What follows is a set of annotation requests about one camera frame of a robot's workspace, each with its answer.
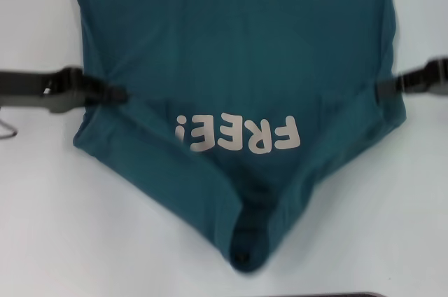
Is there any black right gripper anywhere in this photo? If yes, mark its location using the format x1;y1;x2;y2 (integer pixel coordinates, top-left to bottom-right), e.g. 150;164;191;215
375;54;448;99

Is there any dark left gripper cable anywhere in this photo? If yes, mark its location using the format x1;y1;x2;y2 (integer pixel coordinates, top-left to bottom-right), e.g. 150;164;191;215
0;118;18;141

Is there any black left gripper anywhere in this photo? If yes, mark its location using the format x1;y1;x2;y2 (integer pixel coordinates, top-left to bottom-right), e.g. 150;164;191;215
0;65;129;116

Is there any teal t-shirt with beige print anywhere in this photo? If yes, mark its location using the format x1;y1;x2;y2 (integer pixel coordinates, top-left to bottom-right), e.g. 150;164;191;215
71;0;407;273

